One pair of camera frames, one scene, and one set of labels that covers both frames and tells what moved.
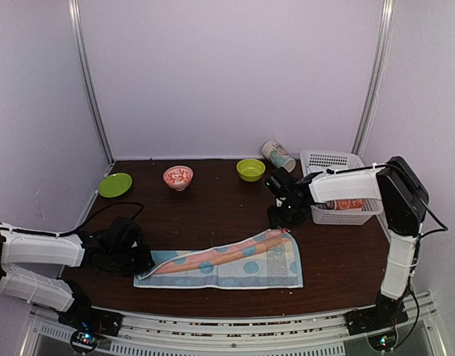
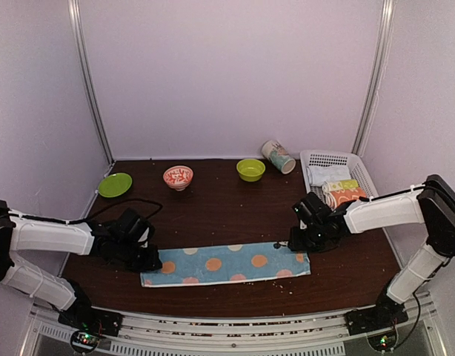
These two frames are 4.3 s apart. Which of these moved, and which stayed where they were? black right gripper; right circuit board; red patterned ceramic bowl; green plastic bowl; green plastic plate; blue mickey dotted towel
Moved: blue mickey dotted towel; black right gripper
Stayed: green plastic plate; red patterned ceramic bowl; right circuit board; green plastic bowl
